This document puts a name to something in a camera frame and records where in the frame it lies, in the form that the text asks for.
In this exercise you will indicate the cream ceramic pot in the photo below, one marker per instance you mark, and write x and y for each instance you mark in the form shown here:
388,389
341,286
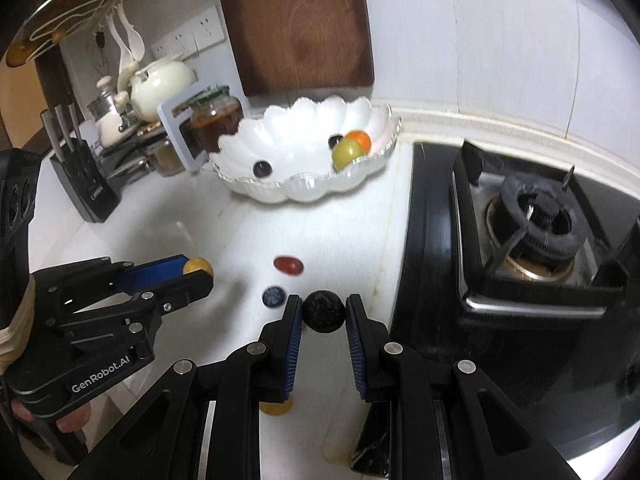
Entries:
160,85

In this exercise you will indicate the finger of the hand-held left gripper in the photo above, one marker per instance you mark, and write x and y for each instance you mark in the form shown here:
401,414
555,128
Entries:
150,275
185,292

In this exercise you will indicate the white pot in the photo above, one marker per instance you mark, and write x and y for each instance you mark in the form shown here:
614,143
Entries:
117,130

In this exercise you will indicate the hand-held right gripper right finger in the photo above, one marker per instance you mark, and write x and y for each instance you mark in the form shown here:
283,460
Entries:
357,355

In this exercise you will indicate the white shelf rack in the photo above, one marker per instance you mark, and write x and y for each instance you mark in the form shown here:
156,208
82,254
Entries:
175,135

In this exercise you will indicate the glass jar green lid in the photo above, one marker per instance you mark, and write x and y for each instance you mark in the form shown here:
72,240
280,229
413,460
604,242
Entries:
215,120

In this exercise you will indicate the black knife block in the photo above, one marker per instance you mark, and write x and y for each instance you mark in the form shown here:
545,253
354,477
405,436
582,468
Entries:
87,185

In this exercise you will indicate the green plum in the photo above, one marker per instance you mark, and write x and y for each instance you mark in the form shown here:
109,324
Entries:
345,156

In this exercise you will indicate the white wall socket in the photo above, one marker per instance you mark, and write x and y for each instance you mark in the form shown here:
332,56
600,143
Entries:
175,42
209,29

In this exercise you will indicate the black burner grate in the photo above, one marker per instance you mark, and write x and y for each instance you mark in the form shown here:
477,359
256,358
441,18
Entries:
480,280

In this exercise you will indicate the black gas stove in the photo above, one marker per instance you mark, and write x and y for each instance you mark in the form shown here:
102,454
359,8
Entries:
430,270

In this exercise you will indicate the small orange mandarin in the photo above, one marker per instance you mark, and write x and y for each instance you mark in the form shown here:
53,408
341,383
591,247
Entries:
361,139

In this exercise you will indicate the blueberry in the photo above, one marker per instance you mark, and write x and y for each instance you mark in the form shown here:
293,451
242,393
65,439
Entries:
273,296
324,311

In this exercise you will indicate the black scissors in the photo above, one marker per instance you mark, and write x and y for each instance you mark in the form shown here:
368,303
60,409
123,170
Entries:
100,42

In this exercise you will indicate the person's left hand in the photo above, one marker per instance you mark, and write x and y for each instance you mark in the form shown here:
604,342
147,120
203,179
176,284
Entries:
75,421

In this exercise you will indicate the white spoon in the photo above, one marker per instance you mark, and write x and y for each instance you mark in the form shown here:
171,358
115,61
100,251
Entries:
125,65
134,40

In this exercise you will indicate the brown wooden door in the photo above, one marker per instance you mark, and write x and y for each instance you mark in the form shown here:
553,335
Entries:
15,110

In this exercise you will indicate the red grape tomato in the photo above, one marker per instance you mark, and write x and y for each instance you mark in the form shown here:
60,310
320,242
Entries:
288,265

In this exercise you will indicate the wooden cutting board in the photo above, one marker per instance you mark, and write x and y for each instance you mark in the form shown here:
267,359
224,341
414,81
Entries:
300,25

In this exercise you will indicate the steel pot with lid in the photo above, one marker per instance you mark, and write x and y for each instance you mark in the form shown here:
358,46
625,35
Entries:
107,102

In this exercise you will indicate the white scalloped bowl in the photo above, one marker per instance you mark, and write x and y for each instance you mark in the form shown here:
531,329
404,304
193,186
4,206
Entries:
300,170

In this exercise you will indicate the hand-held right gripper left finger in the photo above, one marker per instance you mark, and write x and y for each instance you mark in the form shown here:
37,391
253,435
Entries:
292,355

